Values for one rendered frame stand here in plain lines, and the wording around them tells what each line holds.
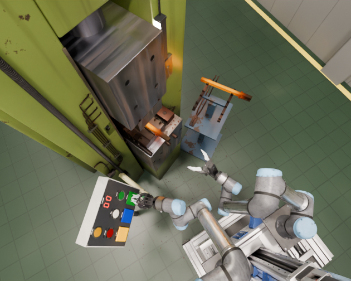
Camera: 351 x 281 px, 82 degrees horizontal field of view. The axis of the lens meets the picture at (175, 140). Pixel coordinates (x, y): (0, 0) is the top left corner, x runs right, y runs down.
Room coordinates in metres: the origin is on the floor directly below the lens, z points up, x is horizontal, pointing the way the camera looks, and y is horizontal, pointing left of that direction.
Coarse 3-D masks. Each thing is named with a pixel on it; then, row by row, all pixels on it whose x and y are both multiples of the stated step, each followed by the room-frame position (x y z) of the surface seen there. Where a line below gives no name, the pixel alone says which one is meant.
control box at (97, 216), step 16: (96, 192) 0.13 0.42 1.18; (112, 192) 0.13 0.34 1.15; (128, 192) 0.14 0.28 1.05; (96, 208) 0.05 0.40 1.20; (112, 208) 0.05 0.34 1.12; (128, 208) 0.06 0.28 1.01; (96, 224) -0.03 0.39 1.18; (112, 224) -0.03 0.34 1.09; (128, 224) -0.03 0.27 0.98; (80, 240) -0.10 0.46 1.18; (96, 240) -0.10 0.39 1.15; (112, 240) -0.11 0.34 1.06
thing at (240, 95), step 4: (204, 80) 1.03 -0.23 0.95; (208, 80) 1.03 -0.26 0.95; (212, 84) 1.00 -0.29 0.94; (216, 84) 1.00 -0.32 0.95; (220, 84) 1.00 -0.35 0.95; (220, 88) 0.97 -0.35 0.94; (224, 88) 0.96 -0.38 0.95; (228, 88) 0.96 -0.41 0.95; (228, 92) 0.94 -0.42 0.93; (232, 92) 0.92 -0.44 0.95; (236, 92) 0.92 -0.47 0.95; (240, 92) 0.93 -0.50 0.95; (240, 96) 0.89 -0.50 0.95; (244, 96) 0.89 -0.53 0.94; (248, 96) 0.88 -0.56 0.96; (248, 100) 0.87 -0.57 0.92
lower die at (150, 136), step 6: (108, 114) 0.70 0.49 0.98; (150, 120) 0.65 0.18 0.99; (156, 120) 0.65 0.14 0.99; (120, 126) 0.61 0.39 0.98; (156, 126) 0.60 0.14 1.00; (162, 126) 0.61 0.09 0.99; (126, 132) 0.57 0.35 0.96; (132, 132) 0.56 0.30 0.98; (138, 132) 0.56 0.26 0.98; (144, 132) 0.56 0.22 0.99; (150, 132) 0.56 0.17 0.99; (138, 138) 0.52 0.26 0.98; (144, 138) 0.52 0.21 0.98; (150, 138) 0.51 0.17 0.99; (156, 138) 0.54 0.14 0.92; (144, 144) 0.47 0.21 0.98; (150, 144) 0.49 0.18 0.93
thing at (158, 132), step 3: (147, 126) 0.60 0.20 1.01; (150, 126) 0.60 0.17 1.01; (153, 126) 0.60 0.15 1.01; (150, 129) 0.58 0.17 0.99; (153, 129) 0.57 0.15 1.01; (156, 129) 0.57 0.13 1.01; (159, 129) 0.57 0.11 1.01; (156, 132) 0.55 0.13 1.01; (159, 132) 0.55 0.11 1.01; (162, 132) 0.55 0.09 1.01; (159, 135) 0.53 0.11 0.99; (162, 135) 0.53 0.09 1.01; (165, 135) 0.53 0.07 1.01; (165, 138) 0.51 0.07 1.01; (168, 138) 0.51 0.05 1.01; (168, 141) 0.49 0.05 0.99
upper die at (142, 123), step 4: (160, 100) 0.62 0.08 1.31; (156, 104) 0.58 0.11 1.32; (160, 104) 0.61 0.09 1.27; (152, 108) 0.56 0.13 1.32; (156, 108) 0.58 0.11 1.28; (160, 108) 0.61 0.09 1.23; (148, 112) 0.53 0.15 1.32; (152, 112) 0.55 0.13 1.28; (156, 112) 0.58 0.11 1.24; (148, 116) 0.53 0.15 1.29; (152, 116) 0.55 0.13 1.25; (140, 120) 0.48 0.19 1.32; (144, 120) 0.50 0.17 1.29; (148, 120) 0.52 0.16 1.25; (140, 124) 0.47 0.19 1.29; (144, 124) 0.49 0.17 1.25; (136, 128) 0.48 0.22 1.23; (140, 128) 0.47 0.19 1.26
